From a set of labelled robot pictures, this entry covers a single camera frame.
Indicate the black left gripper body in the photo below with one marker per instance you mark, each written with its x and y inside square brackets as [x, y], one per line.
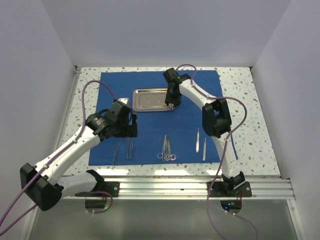
[124, 130]

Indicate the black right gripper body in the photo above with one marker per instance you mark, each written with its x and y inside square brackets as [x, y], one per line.
[174, 98]

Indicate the steel tweezers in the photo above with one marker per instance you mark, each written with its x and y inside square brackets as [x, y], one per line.
[131, 145]
[127, 142]

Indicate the stainless steel instrument tray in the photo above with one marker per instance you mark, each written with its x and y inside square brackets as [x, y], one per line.
[150, 100]

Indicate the blue surgical cloth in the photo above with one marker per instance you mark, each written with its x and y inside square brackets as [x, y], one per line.
[180, 125]

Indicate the steel scalpel handle number four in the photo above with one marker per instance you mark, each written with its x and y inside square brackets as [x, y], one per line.
[197, 147]

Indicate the small steel scissors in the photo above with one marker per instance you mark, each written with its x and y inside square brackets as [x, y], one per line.
[168, 155]

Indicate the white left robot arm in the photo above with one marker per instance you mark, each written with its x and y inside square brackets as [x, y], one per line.
[45, 184]

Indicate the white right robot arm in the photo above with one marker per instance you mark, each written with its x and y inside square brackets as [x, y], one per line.
[216, 123]

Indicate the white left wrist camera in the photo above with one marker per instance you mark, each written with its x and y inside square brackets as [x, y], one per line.
[124, 100]

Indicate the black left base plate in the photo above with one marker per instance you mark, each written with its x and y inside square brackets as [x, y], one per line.
[111, 187]

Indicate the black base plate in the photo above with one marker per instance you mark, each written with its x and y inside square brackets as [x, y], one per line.
[111, 187]
[218, 190]

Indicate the aluminium left side rail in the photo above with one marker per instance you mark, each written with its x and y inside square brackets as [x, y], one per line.
[68, 105]

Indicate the aluminium rail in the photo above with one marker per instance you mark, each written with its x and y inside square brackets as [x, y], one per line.
[178, 188]
[68, 105]

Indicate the aluminium front rail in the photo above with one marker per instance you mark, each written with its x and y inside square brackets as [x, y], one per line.
[178, 188]

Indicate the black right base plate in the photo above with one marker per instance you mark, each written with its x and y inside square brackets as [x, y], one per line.
[218, 190]

